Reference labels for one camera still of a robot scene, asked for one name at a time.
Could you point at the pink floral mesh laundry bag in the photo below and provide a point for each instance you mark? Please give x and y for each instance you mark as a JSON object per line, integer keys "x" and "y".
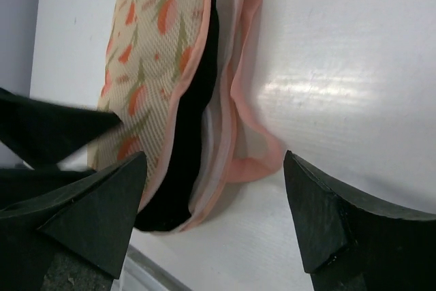
{"x": 153, "y": 52}

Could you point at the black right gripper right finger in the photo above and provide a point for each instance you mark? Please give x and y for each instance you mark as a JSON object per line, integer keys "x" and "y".
{"x": 351, "y": 240}

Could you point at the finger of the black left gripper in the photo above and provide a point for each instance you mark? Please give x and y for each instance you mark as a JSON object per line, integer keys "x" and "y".
{"x": 19, "y": 184}
{"x": 43, "y": 134}

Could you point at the black bra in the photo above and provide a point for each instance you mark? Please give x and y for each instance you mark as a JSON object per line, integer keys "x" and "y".
{"x": 169, "y": 207}

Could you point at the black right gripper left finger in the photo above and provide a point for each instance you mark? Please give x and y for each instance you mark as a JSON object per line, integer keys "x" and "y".
{"x": 74, "y": 237}

